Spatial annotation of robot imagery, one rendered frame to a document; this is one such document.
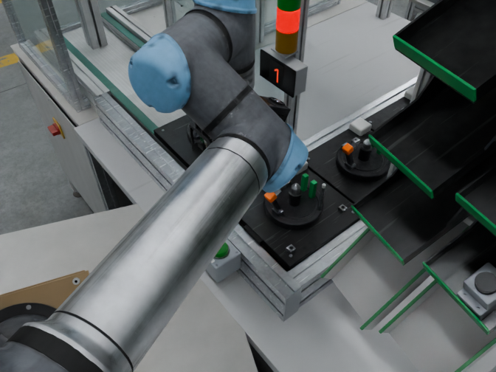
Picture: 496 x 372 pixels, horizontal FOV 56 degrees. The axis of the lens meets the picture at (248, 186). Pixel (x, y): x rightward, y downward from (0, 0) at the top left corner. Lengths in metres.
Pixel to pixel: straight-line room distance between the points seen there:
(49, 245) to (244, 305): 0.52
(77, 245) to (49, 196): 1.41
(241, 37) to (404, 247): 0.43
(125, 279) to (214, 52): 0.28
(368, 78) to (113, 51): 0.93
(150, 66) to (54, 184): 2.24
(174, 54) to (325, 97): 1.18
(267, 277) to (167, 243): 0.64
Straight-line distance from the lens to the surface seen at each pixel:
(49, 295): 0.92
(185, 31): 0.54
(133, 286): 0.37
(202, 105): 0.52
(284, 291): 1.00
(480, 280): 0.72
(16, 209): 2.66
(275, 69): 1.12
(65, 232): 1.30
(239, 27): 0.58
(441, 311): 0.93
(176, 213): 0.41
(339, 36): 2.01
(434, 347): 0.93
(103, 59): 1.80
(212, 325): 1.08
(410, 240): 0.81
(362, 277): 0.96
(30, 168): 2.85
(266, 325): 1.07
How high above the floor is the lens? 1.82
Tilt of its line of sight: 47 degrees down
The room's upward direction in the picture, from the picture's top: straight up
